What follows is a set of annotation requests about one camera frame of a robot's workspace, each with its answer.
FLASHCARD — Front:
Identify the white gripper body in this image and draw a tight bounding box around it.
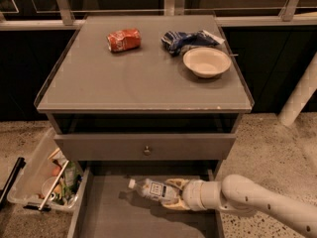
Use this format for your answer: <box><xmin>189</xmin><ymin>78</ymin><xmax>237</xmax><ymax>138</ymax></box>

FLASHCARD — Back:
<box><xmin>182</xmin><ymin>179</ymin><xmax>209</xmax><ymax>211</ymax></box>

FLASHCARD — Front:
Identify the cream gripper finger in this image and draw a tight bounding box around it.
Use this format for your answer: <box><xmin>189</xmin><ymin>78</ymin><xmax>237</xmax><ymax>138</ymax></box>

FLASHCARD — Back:
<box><xmin>165</xmin><ymin>178</ymin><xmax>189</xmax><ymax>190</ymax></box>
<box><xmin>161</xmin><ymin>198</ymin><xmax>190</xmax><ymax>211</ymax></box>

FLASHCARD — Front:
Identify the clear plastic water bottle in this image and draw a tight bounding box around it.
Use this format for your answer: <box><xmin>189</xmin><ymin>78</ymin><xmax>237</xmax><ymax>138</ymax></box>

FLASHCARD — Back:
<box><xmin>128</xmin><ymin>178</ymin><xmax>179</xmax><ymax>202</ymax></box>

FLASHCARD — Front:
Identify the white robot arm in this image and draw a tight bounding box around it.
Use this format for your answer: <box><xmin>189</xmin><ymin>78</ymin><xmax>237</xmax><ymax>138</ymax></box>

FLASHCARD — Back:
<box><xmin>162</xmin><ymin>175</ymin><xmax>317</xmax><ymax>238</ymax></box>

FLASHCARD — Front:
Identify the round metal drawer knob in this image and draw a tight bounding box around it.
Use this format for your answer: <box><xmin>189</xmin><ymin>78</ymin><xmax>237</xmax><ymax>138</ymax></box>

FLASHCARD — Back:
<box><xmin>144</xmin><ymin>146</ymin><xmax>152</xmax><ymax>156</ymax></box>

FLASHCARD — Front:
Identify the grey top drawer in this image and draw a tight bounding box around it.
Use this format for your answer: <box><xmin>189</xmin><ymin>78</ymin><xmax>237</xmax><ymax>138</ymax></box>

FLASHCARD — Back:
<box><xmin>54</xmin><ymin>133</ymin><xmax>236</xmax><ymax>161</ymax></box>

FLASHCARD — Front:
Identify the open grey middle drawer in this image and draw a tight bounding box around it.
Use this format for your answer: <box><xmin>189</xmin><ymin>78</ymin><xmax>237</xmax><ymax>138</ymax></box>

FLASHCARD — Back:
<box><xmin>67</xmin><ymin>168</ymin><xmax>225</xmax><ymax>238</ymax></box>

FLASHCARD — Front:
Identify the grey drawer cabinet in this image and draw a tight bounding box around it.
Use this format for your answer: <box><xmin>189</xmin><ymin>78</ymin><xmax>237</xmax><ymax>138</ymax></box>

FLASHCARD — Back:
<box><xmin>36</xmin><ymin>16</ymin><xmax>254</xmax><ymax>176</ymax></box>

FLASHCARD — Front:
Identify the white paper bowl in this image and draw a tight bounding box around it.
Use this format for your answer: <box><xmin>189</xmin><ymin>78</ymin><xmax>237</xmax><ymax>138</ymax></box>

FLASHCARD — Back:
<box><xmin>183</xmin><ymin>48</ymin><xmax>232</xmax><ymax>78</ymax></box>

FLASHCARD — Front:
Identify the clear plastic storage bin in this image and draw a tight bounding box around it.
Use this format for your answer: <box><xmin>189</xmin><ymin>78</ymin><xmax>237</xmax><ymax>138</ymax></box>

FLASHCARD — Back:
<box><xmin>7</xmin><ymin>129</ymin><xmax>81</xmax><ymax>211</ymax></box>

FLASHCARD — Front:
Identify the blue crumpled chip bag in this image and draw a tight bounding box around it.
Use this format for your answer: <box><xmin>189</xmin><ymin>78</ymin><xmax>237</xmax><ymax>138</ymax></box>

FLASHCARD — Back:
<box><xmin>161</xmin><ymin>30</ymin><xmax>225</xmax><ymax>57</ymax></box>

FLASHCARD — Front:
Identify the crushed red soda can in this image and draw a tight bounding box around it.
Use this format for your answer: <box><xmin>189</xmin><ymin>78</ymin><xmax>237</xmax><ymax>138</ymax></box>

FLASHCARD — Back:
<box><xmin>107</xmin><ymin>28</ymin><xmax>141</xmax><ymax>53</ymax></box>

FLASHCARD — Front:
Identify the white table leg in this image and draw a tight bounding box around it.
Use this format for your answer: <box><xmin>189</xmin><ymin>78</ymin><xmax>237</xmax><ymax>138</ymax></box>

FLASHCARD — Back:
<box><xmin>277</xmin><ymin>53</ymin><xmax>317</xmax><ymax>126</ymax></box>

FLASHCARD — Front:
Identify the metal window railing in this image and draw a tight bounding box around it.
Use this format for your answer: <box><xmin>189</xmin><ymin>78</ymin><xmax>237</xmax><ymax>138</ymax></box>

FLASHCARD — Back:
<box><xmin>0</xmin><ymin>0</ymin><xmax>317</xmax><ymax>31</ymax></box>

